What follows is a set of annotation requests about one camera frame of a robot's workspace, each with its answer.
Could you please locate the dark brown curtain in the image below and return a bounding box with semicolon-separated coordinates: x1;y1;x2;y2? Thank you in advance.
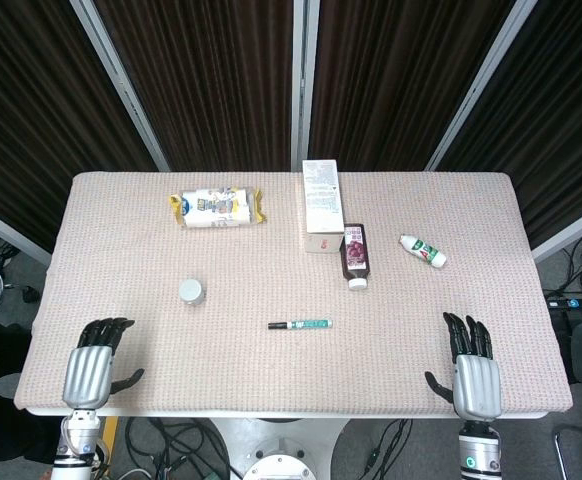
93;0;297;173
0;0;160;254
438;0;582;249
308;0;517;173

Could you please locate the pink woven table cloth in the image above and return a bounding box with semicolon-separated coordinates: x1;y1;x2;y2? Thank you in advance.
13;171;574;416

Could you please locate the grey partition post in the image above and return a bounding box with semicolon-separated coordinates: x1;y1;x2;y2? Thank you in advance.
69;0;172;173
290;0;321;173
424;0;540;173

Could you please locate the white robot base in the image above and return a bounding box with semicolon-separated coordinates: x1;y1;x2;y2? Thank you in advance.
205;417;352;480

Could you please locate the green white marker pen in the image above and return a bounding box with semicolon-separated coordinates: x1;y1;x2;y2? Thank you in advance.
284;316;334;331

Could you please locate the tall white carton box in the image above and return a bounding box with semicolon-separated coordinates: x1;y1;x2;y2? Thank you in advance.
301;159;346;255

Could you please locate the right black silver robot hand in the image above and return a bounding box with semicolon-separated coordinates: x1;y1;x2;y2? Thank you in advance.
424;312;503;420

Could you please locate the small grey round can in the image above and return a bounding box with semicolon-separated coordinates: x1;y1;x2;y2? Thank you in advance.
178;278;207;307

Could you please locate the black cable bundle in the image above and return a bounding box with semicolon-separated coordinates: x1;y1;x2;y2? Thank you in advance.
103;417;232;480

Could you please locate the dark juice bottle purple label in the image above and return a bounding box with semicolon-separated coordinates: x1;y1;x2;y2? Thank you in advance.
339;223;372;292

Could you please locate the small white bottle green label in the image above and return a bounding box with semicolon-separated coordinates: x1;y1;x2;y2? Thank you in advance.
398;234;448;269

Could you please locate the yellow white snack bag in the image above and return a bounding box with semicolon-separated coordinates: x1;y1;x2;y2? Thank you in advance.
168;186;268;230

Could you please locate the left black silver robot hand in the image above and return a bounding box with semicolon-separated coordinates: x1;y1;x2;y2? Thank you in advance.
62;317;146;411

